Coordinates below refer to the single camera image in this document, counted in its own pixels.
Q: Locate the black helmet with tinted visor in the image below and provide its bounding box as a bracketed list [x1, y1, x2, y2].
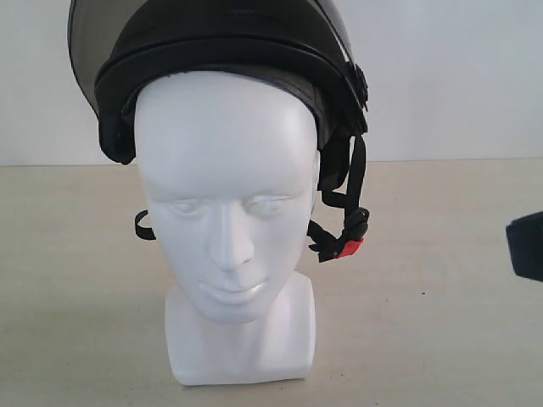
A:
[67, 1, 370, 262]

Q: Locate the white mannequin head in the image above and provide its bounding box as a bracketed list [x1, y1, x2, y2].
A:
[134, 71, 320, 386]

